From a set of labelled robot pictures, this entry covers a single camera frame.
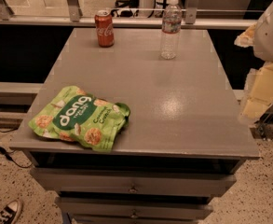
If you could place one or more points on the red coke can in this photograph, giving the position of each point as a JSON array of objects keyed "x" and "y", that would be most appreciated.
[{"x": 104, "y": 28}]

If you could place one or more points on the black white sneaker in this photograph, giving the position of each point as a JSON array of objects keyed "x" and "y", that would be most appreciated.
[{"x": 11, "y": 212}]

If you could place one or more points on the top grey drawer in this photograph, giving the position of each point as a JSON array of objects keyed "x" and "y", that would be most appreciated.
[{"x": 170, "y": 184}]

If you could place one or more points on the metal window railing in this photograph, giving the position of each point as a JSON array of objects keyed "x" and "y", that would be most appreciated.
[{"x": 196, "y": 14}]

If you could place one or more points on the green dang chips bag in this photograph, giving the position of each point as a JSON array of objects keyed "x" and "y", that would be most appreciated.
[{"x": 76, "y": 116}]

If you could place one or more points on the grey drawer cabinet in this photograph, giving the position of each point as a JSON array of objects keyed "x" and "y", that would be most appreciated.
[{"x": 183, "y": 114}]

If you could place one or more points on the clear plastic water bottle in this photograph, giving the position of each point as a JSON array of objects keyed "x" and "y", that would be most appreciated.
[{"x": 171, "y": 26}]

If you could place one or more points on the grey drawer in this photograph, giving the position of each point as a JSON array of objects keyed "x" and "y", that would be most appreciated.
[
  {"x": 170, "y": 184},
  {"x": 132, "y": 209}
]

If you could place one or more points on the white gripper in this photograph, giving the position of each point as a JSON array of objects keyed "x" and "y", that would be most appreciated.
[{"x": 271, "y": 34}]

